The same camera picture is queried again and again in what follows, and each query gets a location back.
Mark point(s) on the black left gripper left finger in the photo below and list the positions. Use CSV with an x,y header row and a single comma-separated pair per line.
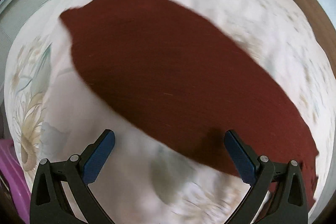
x,y
49,203

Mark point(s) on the white floral bed cover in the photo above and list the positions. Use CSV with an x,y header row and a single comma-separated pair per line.
x,y
53,114

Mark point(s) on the dark red knitted sweater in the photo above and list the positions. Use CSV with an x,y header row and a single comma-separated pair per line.
x,y
178,78

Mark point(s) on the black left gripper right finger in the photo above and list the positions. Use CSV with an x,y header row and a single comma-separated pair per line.
x,y
289,203

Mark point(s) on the pink plastic box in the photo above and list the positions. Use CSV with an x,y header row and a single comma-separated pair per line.
x,y
13,179

